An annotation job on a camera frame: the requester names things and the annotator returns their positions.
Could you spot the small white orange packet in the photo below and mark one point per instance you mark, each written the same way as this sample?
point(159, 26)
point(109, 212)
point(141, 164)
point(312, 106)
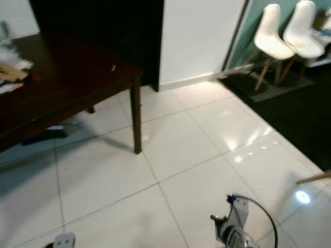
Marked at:
point(9, 88)

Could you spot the clear plastic bag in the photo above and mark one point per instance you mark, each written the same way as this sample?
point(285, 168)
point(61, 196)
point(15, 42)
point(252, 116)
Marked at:
point(8, 54)

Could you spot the dark wooden table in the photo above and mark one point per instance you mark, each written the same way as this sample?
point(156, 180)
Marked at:
point(72, 82)

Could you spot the white shell chair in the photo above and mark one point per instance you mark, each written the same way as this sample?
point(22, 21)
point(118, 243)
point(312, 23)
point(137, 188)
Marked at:
point(271, 39)
point(302, 31)

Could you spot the grey floor mat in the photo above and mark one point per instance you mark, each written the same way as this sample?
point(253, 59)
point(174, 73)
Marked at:
point(287, 89)

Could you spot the black floor rug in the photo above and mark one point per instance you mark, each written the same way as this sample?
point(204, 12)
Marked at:
point(305, 119)

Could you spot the wooden stick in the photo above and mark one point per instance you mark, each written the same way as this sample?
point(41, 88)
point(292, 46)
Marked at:
point(315, 177)

